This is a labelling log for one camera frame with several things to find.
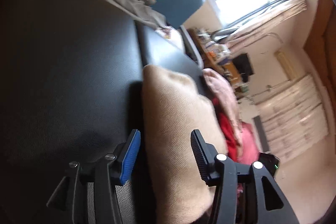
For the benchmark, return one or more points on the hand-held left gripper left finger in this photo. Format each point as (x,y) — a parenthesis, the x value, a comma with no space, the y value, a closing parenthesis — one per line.
(130,155)

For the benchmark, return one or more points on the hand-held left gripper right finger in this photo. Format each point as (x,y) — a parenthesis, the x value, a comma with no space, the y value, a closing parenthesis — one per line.
(200,158)

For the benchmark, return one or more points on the beige knit sweater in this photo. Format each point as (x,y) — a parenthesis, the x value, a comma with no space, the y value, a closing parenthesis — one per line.
(178,113)

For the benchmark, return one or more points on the pink ruffled blanket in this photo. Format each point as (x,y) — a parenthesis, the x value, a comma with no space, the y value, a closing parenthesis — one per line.
(249,142)

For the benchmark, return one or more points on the red knit sweater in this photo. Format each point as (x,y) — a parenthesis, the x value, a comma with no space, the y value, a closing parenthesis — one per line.
(231,134)

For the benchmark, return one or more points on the pink garment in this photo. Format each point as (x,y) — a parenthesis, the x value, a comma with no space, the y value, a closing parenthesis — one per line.
(223,90)

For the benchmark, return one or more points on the black monitor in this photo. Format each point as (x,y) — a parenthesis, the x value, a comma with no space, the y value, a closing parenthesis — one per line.
(242,64)

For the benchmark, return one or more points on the wooden desk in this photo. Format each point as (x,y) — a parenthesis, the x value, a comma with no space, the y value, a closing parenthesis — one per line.
(210,56)

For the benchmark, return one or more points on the cluster of bottles and jars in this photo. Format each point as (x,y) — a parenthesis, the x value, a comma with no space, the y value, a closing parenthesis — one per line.
(212,43)

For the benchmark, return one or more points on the white bear print cushion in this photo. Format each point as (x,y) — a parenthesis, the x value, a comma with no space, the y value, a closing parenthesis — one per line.
(173,35)

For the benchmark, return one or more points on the pink patterned curtain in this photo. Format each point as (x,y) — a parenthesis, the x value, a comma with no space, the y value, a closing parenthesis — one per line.
(262,22)

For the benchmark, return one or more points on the grey yellow blue sofa chair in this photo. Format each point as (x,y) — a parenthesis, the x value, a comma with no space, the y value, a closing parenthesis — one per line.
(178,1)

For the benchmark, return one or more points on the white grey bed frame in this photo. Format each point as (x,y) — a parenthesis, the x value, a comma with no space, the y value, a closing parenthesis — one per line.
(261,132)

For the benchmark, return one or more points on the wall air conditioner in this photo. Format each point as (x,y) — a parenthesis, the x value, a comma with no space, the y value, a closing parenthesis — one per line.
(283,65)

